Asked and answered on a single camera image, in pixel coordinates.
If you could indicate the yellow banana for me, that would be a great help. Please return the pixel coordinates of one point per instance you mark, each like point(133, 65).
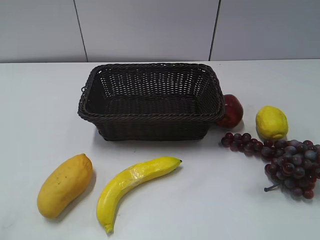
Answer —
point(127, 180)

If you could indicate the black woven basket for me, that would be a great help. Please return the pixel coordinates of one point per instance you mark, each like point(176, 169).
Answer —
point(152, 101)

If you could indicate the red apple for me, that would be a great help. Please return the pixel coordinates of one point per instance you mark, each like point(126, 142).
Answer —
point(233, 112)

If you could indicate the yellow mango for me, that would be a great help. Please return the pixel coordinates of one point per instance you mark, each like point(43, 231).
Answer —
point(65, 184)

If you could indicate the purple grape bunch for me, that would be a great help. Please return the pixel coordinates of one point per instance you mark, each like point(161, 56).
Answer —
point(291, 165)

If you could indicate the yellow lemon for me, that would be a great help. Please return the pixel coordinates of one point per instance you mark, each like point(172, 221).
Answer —
point(271, 123)

